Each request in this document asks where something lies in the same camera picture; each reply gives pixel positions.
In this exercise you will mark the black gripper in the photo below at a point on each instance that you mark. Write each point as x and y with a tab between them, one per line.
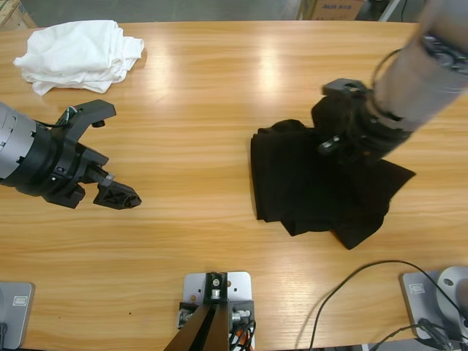
55	168
373	139

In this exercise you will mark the black polo shirt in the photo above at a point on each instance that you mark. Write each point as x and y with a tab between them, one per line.
311	190

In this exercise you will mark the grey metal stand leg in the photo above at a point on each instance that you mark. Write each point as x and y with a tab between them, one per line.
389	9

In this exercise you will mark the white printed cardboard box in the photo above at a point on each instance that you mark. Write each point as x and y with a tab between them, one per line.
329	9

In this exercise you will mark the white folded shirt pile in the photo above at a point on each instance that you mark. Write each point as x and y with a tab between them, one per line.
80	55

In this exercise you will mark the brown cardboard box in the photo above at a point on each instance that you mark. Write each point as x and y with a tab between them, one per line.
14	14

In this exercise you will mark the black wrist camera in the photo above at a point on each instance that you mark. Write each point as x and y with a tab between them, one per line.
97	108
340	87

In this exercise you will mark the black metal corner bracket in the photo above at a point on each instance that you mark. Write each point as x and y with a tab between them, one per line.
186	314
243	314

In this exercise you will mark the white mount block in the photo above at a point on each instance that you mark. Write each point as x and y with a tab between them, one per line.
239	285

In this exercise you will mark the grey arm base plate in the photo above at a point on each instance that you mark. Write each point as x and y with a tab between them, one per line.
16	311
424	296

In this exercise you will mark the dark camera post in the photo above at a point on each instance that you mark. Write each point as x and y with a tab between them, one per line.
204	329

